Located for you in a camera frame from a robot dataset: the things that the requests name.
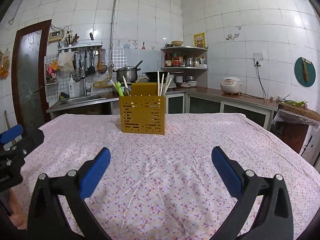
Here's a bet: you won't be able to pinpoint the steel sink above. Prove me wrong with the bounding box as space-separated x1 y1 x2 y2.
60 94 102 105

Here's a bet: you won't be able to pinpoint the black wok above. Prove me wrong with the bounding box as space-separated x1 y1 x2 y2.
143 71 183 82

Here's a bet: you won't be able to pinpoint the wall utensil rack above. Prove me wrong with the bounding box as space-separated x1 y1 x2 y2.
45 41 108 82

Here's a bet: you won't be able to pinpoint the white rice cooker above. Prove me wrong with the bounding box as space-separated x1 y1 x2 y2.
220 77 242 94

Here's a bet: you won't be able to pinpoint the kitchen counter cabinets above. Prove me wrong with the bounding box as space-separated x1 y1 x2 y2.
47 87 278 130

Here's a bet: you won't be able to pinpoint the wooden chopstick five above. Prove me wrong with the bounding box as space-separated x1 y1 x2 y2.
163 78 172 96

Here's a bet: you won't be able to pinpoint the green plastic utensil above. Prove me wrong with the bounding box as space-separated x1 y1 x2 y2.
115 82 124 96

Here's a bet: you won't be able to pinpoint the wooden chopstick one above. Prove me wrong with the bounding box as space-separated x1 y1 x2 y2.
123 76 129 89

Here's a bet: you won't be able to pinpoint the metal spoon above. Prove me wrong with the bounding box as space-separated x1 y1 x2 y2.
125 87 131 96

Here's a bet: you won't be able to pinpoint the person's left hand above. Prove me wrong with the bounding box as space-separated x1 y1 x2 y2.
9 189 27 230

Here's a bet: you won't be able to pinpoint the wooden glass door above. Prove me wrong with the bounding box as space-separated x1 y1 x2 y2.
11 20 51 136

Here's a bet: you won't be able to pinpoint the yellow slotted utensil holder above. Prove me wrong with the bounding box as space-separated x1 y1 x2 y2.
119 82 165 135

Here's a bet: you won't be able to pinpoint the blue-grey spoon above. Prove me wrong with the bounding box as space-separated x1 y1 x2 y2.
165 72 170 90

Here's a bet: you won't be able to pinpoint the wooden chopstick three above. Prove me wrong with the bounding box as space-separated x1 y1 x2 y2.
157 71 160 96

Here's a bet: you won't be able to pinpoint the steel cooking pot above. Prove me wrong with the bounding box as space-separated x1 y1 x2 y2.
112 66 141 83

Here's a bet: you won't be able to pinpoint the wall power socket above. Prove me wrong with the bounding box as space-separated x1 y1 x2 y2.
253 53 264 67

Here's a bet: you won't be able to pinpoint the green round cutting board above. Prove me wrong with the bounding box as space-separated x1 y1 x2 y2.
294 57 316 87

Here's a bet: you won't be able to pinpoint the corner shelf with bottles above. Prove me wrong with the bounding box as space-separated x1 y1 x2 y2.
161 46 208 87

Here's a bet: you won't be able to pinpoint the wooden chopstick four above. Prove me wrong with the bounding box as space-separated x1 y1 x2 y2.
159 74 164 96

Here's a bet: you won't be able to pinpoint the floral pink tablecloth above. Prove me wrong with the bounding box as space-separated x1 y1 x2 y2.
14 113 319 239

